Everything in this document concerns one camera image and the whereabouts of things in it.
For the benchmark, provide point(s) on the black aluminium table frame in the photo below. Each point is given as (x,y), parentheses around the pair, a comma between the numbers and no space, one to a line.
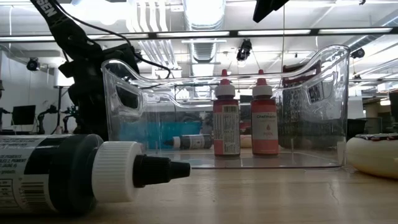
(233,32)

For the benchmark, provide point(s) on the black computer monitor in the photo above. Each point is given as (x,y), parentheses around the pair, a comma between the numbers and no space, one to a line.
(24,115)

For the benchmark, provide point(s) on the round black ceiling camera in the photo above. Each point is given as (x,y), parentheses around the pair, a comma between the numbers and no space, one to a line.
(357,53)
(32,64)

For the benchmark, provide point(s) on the pink dye bottle white cap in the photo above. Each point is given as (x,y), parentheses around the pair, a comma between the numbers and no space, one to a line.
(264,130)
(225,130)

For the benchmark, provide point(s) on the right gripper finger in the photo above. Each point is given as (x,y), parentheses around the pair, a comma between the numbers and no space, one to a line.
(267,7)

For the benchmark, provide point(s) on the teal plastic bin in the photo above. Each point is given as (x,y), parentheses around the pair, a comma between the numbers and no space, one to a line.
(168,132)

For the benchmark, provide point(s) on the small black robot arm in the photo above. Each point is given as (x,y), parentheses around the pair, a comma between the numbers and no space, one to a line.
(43,116)

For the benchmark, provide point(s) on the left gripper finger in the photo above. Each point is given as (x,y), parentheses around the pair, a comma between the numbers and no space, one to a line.
(91,115)

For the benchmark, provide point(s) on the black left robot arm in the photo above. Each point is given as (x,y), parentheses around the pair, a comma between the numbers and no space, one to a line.
(68,31)

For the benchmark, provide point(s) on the clear plastic bin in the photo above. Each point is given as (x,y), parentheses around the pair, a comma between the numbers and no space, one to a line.
(295,160)

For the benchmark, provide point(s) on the black dye bottle white cap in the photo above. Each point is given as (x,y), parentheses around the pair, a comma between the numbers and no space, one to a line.
(71,174)
(192,142)

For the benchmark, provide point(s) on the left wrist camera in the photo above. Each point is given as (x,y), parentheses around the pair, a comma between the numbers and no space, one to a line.
(122,59)

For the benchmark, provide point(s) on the black hanging camera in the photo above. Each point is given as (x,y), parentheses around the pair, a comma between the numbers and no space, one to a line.
(244,49)

